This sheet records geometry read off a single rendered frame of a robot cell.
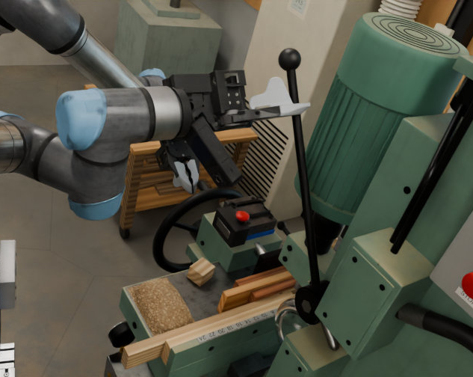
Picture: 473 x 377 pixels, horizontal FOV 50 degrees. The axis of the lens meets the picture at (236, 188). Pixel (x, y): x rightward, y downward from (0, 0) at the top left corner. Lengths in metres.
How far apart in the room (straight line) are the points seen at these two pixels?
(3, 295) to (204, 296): 0.46
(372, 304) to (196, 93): 0.38
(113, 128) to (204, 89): 0.16
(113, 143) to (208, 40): 2.51
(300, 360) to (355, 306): 0.15
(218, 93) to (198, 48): 2.41
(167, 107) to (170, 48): 2.38
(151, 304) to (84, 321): 1.16
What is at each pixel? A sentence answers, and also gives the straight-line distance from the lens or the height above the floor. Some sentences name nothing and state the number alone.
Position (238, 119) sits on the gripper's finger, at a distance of 0.74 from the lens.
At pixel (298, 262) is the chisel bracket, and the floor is 1.04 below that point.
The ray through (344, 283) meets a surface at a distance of 0.70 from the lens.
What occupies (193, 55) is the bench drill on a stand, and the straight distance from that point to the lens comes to 3.15.
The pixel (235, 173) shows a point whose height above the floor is 1.28.
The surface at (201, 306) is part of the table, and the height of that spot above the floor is 0.90.
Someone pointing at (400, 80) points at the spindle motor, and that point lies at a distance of 0.76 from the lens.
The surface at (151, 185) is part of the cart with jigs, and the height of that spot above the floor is 0.19.
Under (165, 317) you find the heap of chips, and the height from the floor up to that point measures 0.93.
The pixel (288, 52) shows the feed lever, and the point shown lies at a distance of 0.79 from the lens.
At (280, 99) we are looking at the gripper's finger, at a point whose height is 1.38.
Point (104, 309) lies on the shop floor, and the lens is 2.19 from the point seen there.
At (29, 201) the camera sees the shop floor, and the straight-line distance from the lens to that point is 2.65.
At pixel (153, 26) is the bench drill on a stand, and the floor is 0.69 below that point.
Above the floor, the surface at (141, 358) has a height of 0.92.
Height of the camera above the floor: 1.68
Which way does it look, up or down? 34 degrees down
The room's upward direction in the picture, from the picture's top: 18 degrees clockwise
